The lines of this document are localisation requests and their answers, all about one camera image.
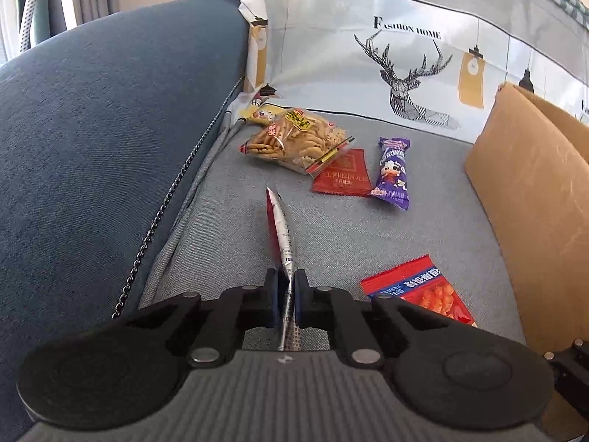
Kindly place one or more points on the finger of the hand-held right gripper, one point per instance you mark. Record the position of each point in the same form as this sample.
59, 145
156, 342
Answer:
573, 363

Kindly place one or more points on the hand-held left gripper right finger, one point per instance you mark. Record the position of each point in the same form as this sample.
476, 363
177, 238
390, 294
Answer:
299, 297

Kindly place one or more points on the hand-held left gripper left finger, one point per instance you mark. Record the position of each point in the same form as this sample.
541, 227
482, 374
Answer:
274, 297

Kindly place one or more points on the red and white snack packet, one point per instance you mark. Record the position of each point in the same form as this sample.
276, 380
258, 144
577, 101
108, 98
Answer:
281, 230

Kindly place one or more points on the red square snack packet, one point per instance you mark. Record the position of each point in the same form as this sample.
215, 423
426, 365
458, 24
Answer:
345, 175

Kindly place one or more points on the brown cardboard box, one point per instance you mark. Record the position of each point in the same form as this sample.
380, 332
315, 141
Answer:
529, 193

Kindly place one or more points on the yellow snack packet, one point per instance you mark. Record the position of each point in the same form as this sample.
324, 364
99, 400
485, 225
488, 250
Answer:
257, 114

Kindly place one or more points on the deer print sofa cover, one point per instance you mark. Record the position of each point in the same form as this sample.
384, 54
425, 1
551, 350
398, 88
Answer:
345, 230

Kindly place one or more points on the red and blue snack packet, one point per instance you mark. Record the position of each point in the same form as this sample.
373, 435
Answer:
423, 285

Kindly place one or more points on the purple snack packet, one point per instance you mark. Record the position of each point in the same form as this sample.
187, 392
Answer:
391, 175

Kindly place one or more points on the clear bag of cracker sticks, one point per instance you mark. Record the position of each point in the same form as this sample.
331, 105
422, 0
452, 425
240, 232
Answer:
294, 142

